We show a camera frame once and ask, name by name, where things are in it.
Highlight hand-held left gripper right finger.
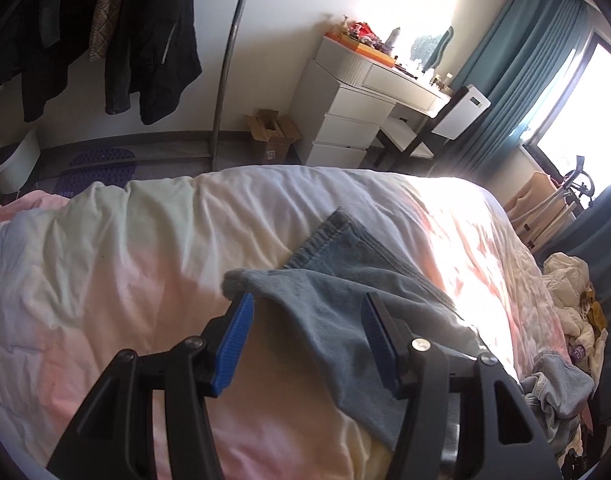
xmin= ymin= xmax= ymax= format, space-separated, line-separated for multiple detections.
xmin=360 ymin=291 xmax=566 ymax=480

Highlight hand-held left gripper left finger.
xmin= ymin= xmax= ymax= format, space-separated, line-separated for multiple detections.
xmin=46 ymin=292 xmax=256 ymax=480

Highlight blue denim pants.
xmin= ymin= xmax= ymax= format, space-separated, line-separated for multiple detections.
xmin=222 ymin=207 xmax=596 ymax=448

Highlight cream clothes pile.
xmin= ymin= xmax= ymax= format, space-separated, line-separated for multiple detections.
xmin=543 ymin=252 xmax=611 ymax=366

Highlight metal clothes rack pole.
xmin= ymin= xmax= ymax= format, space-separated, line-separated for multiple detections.
xmin=210 ymin=0 xmax=262 ymax=173

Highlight pastel duvet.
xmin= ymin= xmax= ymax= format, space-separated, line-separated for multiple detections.
xmin=0 ymin=165 xmax=561 ymax=480

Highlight cardboard box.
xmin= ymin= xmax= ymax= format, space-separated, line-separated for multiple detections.
xmin=244 ymin=108 xmax=302 ymax=166

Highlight black chair with white seat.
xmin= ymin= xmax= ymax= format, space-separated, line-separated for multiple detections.
xmin=373 ymin=91 xmax=469 ymax=173

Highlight mustard yellow cloth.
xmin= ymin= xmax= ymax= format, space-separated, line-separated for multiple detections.
xmin=580 ymin=290 xmax=609 ymax=330

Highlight white drawer unit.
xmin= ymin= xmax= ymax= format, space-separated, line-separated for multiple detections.
xmin=289 ymin=57 xmax=396 ymax=170

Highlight purple floor mat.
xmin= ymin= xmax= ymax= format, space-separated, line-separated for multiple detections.
xmin=53 ymin=146 xmax=136 ymax=198

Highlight teal curtain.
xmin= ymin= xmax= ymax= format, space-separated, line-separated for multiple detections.
xmin=545 ymin=180 xmax=611 ymax=421
xmin=453 ymin=0 xmax=593 ymax=181

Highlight white dressing table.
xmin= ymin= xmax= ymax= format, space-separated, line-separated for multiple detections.
xmin=313 ymin=35 xmax=453 ymax=121

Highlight white trash bin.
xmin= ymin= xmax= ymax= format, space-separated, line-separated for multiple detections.
xmin=0 ymin=127 xmax=41 ymax=195

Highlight orange box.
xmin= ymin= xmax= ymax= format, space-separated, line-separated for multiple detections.
xmin=325 ymin=30 xmax=396 ymax=67

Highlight table mirror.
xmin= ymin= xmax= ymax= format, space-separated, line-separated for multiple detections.
xmin=410 ymin=25 xmax=456 ymax=73

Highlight window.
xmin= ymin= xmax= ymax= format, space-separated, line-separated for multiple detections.
xmin=523 ymin=42 xmax=611 ymax=201

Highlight black hanging jacket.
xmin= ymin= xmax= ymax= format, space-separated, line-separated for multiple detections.
xmin=104 ymin=0 xmax=203 ymax=126

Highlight beige patterned hanging garment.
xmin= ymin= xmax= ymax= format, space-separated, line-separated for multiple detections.
xmin=88 ymin=0 xmax=132 ymax=61

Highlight dark hanging garments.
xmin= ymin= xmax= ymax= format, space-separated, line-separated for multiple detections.
xmin=0 ymin=0 xmax=111 ymax=123

